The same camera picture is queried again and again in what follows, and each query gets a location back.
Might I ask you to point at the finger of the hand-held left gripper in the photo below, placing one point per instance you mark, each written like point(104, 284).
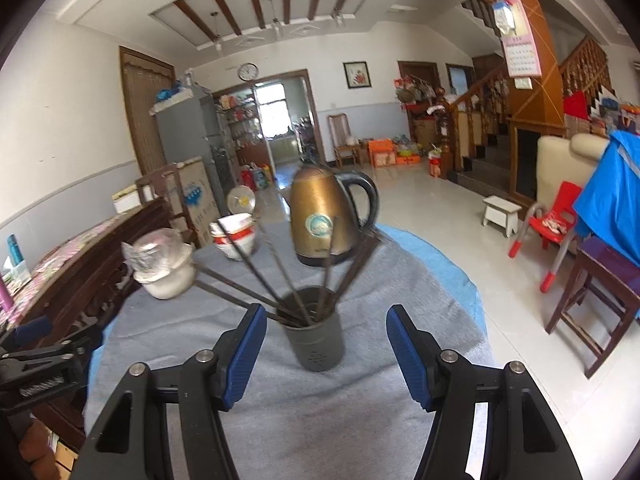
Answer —
point(45, 377)
point(32, 331)

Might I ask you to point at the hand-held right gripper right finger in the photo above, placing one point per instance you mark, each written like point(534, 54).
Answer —
point(407, 355)

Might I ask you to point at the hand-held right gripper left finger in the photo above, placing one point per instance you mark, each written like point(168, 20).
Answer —
point(245, 355)

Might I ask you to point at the grey metal chopstick holder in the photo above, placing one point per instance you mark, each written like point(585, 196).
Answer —
point(315, 345)

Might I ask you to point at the bunch of dark chopsticks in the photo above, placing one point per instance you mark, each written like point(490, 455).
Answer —
point(300, 310)

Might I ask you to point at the person's left hand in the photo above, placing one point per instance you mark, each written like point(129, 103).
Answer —
point(35, 442)

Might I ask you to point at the pink bottle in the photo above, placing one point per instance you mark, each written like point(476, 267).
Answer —
point(5, 297)

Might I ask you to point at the floral table cover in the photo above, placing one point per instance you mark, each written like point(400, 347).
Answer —
point(60, 255)

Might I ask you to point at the teal bottle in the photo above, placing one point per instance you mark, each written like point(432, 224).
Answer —
point(15, 250)

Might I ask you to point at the light blue table cover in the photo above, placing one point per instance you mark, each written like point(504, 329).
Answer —
point(440, 270)

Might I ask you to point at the grey tablecloth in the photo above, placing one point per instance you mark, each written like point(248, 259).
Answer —
point(325, 410)

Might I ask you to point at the white ceramic pot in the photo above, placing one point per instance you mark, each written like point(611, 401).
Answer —
point(165, 280)

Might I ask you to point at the clear plastic bag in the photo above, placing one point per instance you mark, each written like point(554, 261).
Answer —
point(150, 250)

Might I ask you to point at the small white desk fan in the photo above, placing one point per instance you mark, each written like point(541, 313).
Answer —
point(241, 200)

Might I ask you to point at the white box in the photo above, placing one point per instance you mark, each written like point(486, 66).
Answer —
point(125, 200)

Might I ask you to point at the white carton blue print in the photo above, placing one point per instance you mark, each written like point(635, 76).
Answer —
point(195, 200)

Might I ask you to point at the golden electric kettle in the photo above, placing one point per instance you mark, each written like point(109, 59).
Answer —
point(310, 200)

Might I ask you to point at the white step stool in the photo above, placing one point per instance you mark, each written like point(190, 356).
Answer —
point(500, 212)

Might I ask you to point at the colourful plastic containers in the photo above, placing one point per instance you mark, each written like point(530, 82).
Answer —
point(256, 176)

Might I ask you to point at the dark wooden chair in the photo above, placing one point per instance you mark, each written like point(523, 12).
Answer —
point(160, 190)

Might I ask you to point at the red white container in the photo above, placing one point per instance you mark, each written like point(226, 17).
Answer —
point(436, 162)

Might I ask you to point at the orange box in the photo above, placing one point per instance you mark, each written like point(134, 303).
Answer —
point(382, 152)
point(408, 159)

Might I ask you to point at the wooden stool purple seat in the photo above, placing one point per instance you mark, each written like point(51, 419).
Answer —
point(600, 260)

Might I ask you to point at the red plastic chair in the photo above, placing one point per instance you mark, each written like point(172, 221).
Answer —
point(565, 205)

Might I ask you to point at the grey refrigerator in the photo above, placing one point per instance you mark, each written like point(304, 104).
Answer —
point(187, 135)

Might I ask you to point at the brown wooden chair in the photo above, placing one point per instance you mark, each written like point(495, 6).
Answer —
point(342, 135)

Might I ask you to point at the wooden shelf with goods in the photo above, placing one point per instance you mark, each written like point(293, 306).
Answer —
point(240, 120)

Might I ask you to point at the cream sofa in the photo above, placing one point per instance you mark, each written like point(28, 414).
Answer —
point(555, 165)

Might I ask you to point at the wooden door with curtain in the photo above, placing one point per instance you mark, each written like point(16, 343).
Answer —
point(142, 110)

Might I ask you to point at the hanging woven basket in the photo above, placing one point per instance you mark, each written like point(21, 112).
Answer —
point(406, 94)

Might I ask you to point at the blue jacket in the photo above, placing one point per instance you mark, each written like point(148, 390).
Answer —
point(615, 195)

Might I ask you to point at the blue bag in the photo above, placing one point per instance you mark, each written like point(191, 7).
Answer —
point(167, 95)

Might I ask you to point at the orange wooden pillar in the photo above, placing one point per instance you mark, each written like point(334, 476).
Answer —
point(535, 100)

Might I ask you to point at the red box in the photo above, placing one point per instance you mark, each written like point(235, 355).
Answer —
point(575, 105)

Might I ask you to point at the glass pendant lamp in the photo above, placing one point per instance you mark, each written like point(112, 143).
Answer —
point(276, 27)
point(218, 45)
point(338, 17)

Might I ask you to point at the wooden stair railing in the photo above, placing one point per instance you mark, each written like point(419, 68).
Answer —
point(585, 65)

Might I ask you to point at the round wall clock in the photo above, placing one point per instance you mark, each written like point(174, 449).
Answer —
point(247, 71)

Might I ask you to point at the framed wall picture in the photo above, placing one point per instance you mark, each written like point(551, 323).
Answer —
point(357, 75)

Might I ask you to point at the white switch plate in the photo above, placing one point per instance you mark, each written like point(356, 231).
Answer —
point(522, 83)

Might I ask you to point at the pink wall calendar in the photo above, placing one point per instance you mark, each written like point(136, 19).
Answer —
point(522, 45)

